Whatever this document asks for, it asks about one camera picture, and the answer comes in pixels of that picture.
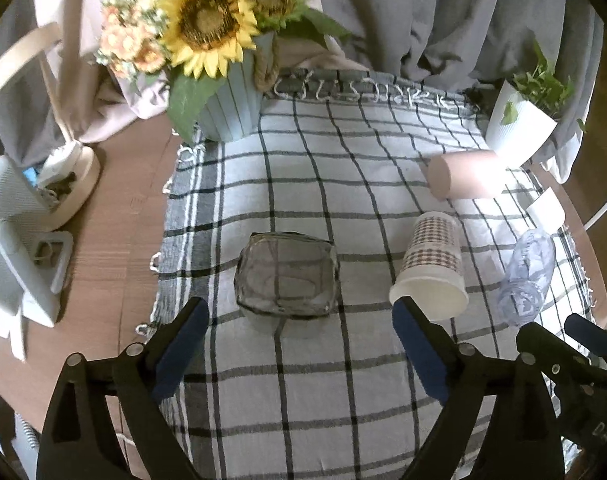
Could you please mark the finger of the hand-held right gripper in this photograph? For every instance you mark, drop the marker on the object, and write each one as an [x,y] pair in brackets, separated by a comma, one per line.
[591,335]
[563,360]

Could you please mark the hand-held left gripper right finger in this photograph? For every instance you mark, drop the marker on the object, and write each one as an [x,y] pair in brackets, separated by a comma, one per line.
[423,352]

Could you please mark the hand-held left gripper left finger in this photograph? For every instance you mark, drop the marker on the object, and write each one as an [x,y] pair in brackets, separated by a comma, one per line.
[181,347]

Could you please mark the checkered paper cup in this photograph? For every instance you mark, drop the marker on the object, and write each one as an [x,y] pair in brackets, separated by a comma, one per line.
[431,255]

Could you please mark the pink cup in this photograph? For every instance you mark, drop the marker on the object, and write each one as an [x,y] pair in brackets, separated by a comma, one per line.
[471,175]

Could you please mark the clear plastic bottle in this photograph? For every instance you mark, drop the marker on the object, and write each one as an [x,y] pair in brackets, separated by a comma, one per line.
[526,270]

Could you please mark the plaid tablecloth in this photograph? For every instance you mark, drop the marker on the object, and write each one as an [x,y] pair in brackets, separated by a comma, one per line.
[333,390]

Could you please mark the clear square container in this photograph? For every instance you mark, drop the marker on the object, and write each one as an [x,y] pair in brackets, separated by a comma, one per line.
[286,280]

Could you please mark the white desktop device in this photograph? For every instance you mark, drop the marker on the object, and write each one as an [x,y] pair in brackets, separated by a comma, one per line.
[5,240]

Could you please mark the white ribbed plant pot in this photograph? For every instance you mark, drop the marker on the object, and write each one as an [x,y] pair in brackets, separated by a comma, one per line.
[516,130]

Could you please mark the light blue ribbed flowerpot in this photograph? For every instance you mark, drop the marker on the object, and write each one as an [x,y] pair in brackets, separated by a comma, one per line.
[233,105]

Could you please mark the green leafy plant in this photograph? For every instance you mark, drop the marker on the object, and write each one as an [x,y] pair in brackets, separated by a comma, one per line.
[543,87]

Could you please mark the peach artificial flowers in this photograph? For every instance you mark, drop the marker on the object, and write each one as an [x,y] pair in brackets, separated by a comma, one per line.
[128,40]

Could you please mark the artificial sunflower bouquet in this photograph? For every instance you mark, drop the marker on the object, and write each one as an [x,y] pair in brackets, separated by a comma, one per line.
[206,22]

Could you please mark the grey curtain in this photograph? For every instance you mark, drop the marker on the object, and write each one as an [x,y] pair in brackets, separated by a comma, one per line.
[458,15]

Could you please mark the beige curtain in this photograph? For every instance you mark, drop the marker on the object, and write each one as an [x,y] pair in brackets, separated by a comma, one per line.
[88,5]

